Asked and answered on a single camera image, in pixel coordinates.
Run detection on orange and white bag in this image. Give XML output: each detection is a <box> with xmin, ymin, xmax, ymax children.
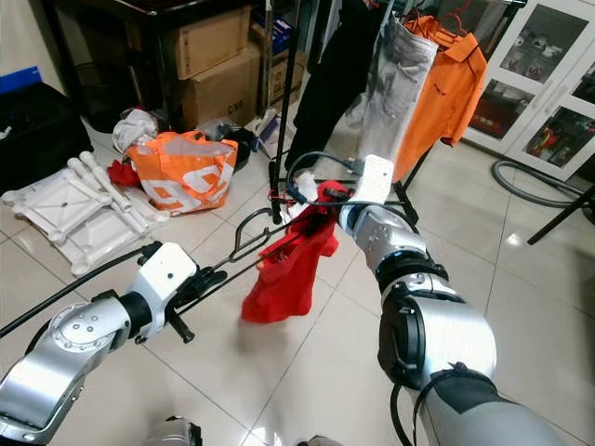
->
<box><xmin>127</xmin><ymin>130</ymin><xmax>239</xmax><ymax>216</ymax></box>

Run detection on black fabric case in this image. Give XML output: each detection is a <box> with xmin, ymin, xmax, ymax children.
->
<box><xmin>0</xmin><ymin>82</ymin><xmax>96</xmax><ymax>193</ymax></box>

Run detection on grey left robot leg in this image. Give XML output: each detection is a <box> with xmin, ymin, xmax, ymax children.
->
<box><xmin>144</xmin><ymin>416</ymin><xmax>204</xmax><ymax>446</ymax></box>

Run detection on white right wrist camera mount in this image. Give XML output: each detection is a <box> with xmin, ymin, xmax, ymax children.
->
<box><xmin>351</xmin><ymin>154</ymin><xmax>395</xmax><ymax>206</ymax></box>

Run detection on white plastic frame parts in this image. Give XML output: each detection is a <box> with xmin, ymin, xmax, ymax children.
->
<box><xmin>3</xmin><ymin>155</ymin><xmax>152</xmax><ymax>276</ymax></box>

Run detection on crumpled white cloth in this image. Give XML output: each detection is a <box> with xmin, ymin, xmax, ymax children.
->
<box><xmin>112</xmin><ymin>108</ymin><xmax>162</xmax><ymax>155</ymax></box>

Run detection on blue printed carton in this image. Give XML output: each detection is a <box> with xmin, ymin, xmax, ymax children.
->
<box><xmin>251</xmin><ymin>9</ymin><xmax>296</xmax><ymax>53</ymax></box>

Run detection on red numbered sports jersey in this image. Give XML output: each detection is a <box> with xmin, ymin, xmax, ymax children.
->
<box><xmin>240</xmin><ymin>180</ymin><xmax>343</xmax><ymax>324</ymax></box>

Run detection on crumpled red cloth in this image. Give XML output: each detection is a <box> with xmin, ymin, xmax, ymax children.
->
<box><xmin>107</xmin><ymin>158</ymin><xmax>142</xmax><ymax>190</ymax></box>

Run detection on grey right robot leg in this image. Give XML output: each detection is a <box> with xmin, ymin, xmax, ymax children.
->
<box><xmin>296</xmin><ymin>435</ymin><xmax>345</xmax><ymax>446</ymax></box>

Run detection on silver and black clothes rack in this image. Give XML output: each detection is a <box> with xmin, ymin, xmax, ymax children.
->
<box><xmin>265</xmin><ymin>0</ymin><xmax>531</xmax><ymax>229</ymax></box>

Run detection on white plastic bag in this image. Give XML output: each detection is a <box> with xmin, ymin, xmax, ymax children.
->
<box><xmin>286</xmin><ymin>172</ymin><xmax>322</xmax><ymax>205</ymax></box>

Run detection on white glass door cabinet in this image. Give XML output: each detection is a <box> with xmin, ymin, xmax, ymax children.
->
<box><xmin>460</xmin><ymin>0</ymin><xmax>595</xmax><ymax>183</ymax></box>

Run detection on grey vacuum hose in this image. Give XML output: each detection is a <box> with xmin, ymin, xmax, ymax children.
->
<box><xmin>490</xmin><ymin>160</ymin><xmax>595</xmax><ymax>211</ymax></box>

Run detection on whitish grey jeans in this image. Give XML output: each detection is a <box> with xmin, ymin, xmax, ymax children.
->
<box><xmin>347</xmin><ymin>17</ymin><xmax>440</xmax><ymax>164</ymax></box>

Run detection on brown cardboard box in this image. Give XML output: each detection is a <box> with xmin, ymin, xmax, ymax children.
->
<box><xmin>172</xmin><ymin>5</ymin><xmax>249</xmax><ymax>81</ymax></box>
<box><xmin>181</xmin><ymin>45</ymin><xmax>263</xmax><ymax>131</ymax></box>

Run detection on black hanging garment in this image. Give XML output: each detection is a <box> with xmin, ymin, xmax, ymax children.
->
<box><xmin>284</xmin><ymin>0</ymin><xmax>390</xmax><ymax>175</ymax></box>

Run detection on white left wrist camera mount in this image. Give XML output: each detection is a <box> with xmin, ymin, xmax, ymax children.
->
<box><xmin>133</xmin><ymin>242</ymin><xmax>200</xmax><ymax>319</ymax></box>

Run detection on grey robot leg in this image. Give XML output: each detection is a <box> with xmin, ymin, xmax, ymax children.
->
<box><xmin>296</xmin><ymin>435</ymin><xmax>345</xmax><ymax>446</ymax></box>
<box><xmin>144</xmin><ymin>416</ymin><xmax>204</xmax><ymax>446</ymax></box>

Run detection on black clothes hanger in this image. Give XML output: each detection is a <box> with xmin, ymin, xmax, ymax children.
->
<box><xmin>226</xmin><ymin>206</ymin><xmax>340</xmax><ymax>277</ymax></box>

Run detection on orange polo shirt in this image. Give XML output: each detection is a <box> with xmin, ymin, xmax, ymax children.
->
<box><xmin>390</xmin><ymin>12</ymin><xmax>490</xmax><ymax>182</ymax></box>

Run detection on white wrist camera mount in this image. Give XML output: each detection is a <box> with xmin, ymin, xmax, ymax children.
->
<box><xmin>133</xmin><ymin>242</ymin><xmax>200</xmax><ymax>319</ymax></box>
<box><xmin>351</xmin><ymin>154</ymin><xmax>395</xmax><ymax>206</ymax></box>

